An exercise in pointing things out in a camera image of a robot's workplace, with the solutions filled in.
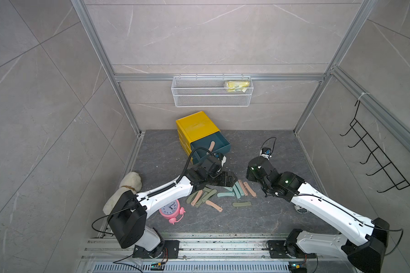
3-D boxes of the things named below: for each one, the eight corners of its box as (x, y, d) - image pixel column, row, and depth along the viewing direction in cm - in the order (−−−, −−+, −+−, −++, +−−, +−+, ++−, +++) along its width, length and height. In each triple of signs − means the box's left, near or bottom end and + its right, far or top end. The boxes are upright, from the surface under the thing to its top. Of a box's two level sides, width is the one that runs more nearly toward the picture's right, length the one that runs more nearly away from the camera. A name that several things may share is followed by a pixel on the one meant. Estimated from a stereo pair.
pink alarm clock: (168, 229, 81) (167, 227, 78) (159, 212, 86) (158, 210, 84) (187, 215, 85) (186, 213, 82) (178, 200, 90) (177, 198, 88)
